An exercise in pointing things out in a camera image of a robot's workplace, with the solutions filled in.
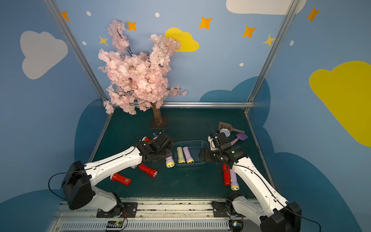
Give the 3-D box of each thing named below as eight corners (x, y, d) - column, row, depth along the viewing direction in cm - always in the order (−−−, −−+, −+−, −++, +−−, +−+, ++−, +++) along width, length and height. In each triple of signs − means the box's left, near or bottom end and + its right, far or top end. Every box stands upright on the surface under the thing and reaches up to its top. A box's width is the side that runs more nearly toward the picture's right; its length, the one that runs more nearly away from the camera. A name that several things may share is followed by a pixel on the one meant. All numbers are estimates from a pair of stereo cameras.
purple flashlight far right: (231, 190, 82) (232, 189, 80) (227, 170, 90) (228, 168, 88) (238, 190, 82) (240, 189, 80) (234, 170, 90) (235, 168, 88)
